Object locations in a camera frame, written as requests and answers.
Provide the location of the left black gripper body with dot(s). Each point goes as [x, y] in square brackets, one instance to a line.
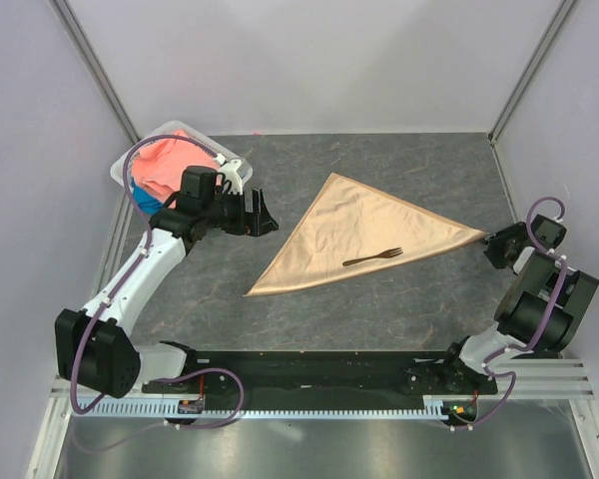
[229, 213]

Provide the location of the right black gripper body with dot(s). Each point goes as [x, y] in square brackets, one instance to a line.
[514, 234]

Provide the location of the brown wooden fork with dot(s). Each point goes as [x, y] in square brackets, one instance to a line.
[386, 254]

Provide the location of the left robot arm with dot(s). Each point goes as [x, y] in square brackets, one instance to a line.
[93, 345]

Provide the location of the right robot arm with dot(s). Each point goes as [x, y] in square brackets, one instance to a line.
[540, 312]

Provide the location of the pink cloth in basket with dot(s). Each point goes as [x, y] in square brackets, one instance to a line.
[158, 167]

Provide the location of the blue cloth in basket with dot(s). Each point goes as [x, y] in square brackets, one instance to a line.
[147, 203]

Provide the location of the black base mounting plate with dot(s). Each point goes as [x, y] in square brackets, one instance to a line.
[325, 380]

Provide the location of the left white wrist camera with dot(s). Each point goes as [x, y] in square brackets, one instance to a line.
[235, 173]

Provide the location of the white slotted cable duct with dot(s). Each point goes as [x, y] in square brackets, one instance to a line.
[189, 406]

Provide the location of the right aluminium frame post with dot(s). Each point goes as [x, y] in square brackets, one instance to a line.
[545, 44]

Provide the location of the aluminium frame post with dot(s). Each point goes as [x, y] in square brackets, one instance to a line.
[86, 51]
[545, 44]

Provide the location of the left aluminium frame post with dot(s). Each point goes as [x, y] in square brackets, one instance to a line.
[86, 51]

